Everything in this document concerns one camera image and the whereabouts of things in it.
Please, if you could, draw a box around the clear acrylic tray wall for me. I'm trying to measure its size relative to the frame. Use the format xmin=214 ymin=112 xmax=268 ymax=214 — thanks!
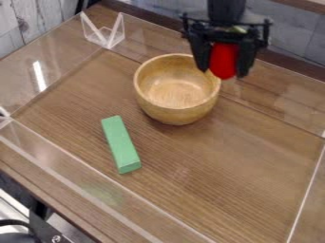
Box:
xmin=0 ymin=17 xmax=325 ymax=243

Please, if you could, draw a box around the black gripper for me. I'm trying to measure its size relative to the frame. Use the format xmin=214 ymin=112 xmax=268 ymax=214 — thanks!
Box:
xmin=181 ymin=12 xmax=273 ymax=78

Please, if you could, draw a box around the green rectangular block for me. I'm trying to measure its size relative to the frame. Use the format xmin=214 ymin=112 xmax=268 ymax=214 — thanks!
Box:
xmin=102 ymin=116 xmax=140 ymax=174

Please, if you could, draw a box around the red plush fruit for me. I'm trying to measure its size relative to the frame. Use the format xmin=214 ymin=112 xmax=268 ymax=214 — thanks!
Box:
xmin=210 ymin=34 xmax=241 ymax=80

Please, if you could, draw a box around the wooden bowl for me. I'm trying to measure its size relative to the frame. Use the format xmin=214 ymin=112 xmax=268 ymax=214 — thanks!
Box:
xmin=134 ymin=53 xmax=221 ymax=125

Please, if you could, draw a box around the clear acrylic corner bracket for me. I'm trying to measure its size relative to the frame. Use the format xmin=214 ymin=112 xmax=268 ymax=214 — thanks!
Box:
xmin=80 ymin=12 xmax=126 ymax=49

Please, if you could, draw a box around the black table clamp mount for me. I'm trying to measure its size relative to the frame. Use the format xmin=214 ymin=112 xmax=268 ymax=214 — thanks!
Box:
xmin=0 ymin=212 xmax=76 ymax=243

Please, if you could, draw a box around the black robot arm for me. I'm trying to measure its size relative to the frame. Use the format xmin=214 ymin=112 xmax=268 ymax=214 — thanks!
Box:
xmin=181 ymin=0 xmax=273 ymax=80

